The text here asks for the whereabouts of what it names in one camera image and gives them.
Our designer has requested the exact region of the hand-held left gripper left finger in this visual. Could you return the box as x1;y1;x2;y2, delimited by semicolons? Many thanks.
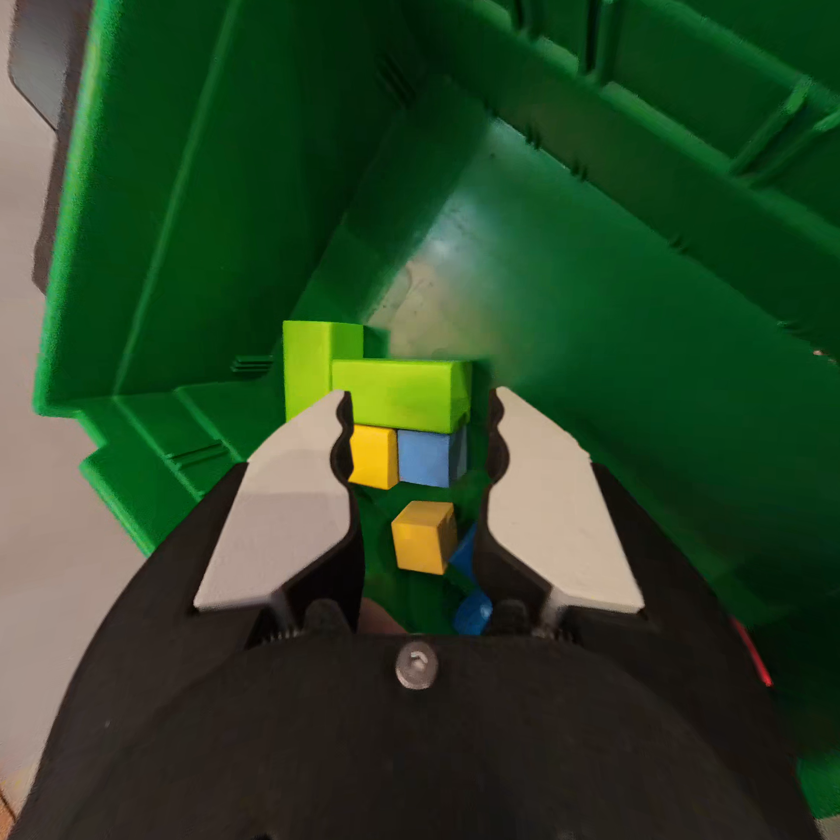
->
193;390;366;632

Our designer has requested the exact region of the yellow cube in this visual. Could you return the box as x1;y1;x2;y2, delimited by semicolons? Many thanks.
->
348;424;400;490
391;500;458;576

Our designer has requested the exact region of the light blue cube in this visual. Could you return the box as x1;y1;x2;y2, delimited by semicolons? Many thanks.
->
397;428;469;488

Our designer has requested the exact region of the lime green block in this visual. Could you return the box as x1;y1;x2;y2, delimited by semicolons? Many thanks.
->
282;320;366;424
331;358;474;435

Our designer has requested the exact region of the green plastic bin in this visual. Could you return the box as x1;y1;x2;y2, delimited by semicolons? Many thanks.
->
33;0;840;821

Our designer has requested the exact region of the dark grey flat object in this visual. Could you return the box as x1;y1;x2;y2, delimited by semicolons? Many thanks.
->
7;0;94;298

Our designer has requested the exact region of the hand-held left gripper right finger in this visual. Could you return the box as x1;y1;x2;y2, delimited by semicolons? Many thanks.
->
473;386;646;626

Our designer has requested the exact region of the red plastic bin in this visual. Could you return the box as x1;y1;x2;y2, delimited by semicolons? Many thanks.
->
730;617;775;688

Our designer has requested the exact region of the dark blue block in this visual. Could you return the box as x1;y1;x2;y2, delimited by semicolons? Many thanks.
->
453;591;494;636
449;523;479;580

